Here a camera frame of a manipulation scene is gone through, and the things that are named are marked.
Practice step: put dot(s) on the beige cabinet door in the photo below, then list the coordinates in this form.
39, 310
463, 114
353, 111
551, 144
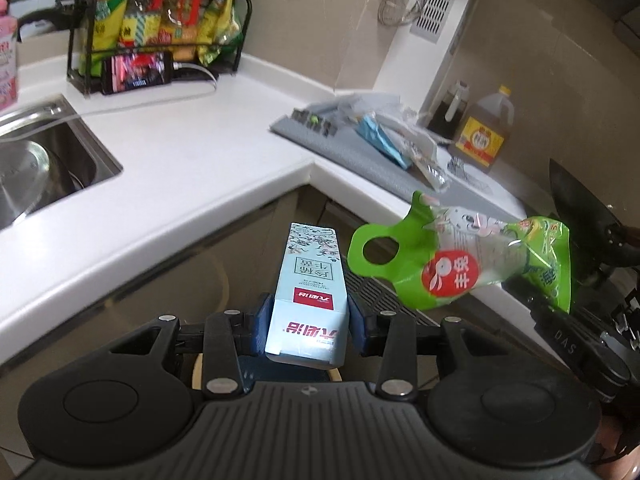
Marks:
165, 280

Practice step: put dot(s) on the white range hood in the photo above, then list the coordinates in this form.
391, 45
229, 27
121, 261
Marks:
435, 35

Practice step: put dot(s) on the green and yellow bottle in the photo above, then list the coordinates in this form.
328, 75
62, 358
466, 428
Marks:
111, 7

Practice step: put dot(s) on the amber oil bottle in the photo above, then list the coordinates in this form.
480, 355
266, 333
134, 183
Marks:
182, 5

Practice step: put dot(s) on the dark sauce bottle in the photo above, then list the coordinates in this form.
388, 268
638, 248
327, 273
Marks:
447, 112

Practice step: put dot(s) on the blue packet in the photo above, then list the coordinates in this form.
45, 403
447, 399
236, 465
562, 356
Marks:
382, 140

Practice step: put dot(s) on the silver foil wrapper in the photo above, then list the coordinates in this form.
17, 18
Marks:
430, 170

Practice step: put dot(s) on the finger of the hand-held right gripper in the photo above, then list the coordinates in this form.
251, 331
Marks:
565, 342

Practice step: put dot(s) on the yellow label oil jug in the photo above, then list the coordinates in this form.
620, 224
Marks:
482, 132

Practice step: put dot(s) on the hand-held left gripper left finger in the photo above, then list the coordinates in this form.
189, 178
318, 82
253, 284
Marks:
262, 327

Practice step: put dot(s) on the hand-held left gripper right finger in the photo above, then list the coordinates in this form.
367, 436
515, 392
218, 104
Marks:
357, 327

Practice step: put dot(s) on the steel pot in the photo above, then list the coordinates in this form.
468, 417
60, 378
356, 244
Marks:
25, 175

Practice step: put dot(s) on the pink bottle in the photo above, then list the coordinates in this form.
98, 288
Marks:
7, 50

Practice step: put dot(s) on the yellow snack bag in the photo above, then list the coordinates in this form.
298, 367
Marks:
220, 27

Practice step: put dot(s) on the green plastic bag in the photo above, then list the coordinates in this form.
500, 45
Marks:
465, 265

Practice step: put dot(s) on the black wok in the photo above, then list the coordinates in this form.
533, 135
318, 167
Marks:
580, 210

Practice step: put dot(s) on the clear plastic wrapper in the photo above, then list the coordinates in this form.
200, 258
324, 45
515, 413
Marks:
372, 107

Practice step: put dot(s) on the black smartphone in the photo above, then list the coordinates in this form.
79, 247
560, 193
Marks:
137, 71

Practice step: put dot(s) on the white paper wrapper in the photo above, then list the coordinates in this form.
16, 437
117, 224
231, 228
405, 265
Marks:
415, 135

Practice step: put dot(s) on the grey mat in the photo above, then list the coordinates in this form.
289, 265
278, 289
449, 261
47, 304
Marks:
345, 152

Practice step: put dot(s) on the steel sink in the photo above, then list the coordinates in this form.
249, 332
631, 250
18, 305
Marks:
75, 147

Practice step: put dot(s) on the light blue milk carton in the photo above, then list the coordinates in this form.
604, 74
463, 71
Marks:
307, 305

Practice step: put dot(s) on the red label bottle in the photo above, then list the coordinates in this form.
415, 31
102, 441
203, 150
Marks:
142, 10

